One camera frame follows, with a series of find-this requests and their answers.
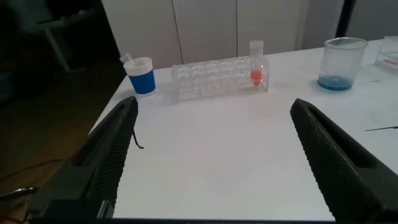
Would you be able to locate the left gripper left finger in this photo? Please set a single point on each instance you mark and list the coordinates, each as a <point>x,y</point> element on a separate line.
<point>93,168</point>

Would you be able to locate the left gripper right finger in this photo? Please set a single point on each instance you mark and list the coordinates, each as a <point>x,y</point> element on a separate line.
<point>342,168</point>

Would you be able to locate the blue pigment test tube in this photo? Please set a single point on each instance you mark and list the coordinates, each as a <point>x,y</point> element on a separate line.
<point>127,58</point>

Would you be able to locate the red pigment test tube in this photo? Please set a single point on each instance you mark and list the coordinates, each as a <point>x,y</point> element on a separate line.
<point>256,76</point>

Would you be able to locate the clear plastic beaker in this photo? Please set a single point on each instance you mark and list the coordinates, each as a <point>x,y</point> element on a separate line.
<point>337,81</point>

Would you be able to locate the thin black loose thread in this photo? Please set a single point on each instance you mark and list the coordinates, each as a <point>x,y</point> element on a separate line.
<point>136,141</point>

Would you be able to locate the chrome tripod leg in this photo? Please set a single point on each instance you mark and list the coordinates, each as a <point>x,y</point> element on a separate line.
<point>17,193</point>

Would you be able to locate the blue white paper cup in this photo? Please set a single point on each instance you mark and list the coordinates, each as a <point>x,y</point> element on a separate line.
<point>143,82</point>

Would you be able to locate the white office desk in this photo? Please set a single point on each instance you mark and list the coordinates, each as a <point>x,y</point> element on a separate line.
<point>54,34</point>

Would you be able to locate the white folding partition screen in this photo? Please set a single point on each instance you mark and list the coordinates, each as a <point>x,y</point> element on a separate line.
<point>373,18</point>
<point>202,28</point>

